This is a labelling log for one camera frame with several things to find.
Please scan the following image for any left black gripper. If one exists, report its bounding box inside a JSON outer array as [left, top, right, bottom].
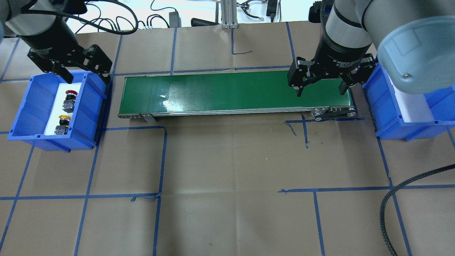
[[28, 30, 112, 85]]

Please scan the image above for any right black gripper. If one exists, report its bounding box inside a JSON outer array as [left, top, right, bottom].
[[287, 34, 376, 97]]

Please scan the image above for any yellow mushroom push button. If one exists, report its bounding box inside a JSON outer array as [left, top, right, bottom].
[[54, 114, 71, 135]]

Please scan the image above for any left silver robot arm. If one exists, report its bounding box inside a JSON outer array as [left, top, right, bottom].
[[1, 0, 112, 83]]

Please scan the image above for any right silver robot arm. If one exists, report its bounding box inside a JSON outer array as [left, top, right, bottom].
[[287, 0, 455, 97]]

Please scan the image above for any red mushroom push button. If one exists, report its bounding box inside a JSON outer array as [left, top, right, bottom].
[[62, 90, 78, 113]]

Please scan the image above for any left blue plastic bin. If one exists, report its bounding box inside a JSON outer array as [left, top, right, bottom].
[[8, 71, 107, 152]]

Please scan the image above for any blue plastic bin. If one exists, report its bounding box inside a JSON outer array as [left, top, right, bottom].
[[363, 64, 455, 141], [8, 71, 107, 152]]

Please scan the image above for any white foam pad left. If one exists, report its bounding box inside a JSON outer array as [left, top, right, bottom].
[[43, 82, 81, 135]]

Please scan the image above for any white foam pad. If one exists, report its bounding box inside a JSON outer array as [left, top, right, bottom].
[[43, 82, 81, 135], [391, 82, 434, 123]]

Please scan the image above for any green conveyor belt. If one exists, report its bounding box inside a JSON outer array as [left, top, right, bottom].
[[117, 71, 358, 121]]

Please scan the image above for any right blue plastic bin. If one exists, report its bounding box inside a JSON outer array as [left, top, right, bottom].
[[363, 64, 455, 141]]

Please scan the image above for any white foam pad right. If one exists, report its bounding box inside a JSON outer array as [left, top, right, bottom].
[[391, 82, 434, 123]]

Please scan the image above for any black power adapter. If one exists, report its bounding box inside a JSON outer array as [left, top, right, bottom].
[[168, 11, 182, 28]]

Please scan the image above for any aluminium frame post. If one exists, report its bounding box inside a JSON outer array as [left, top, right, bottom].
[[220, 0, 239, 29]]

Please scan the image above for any black braided cable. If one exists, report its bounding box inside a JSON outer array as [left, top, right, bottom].
[[380, 165, 455, 256]]

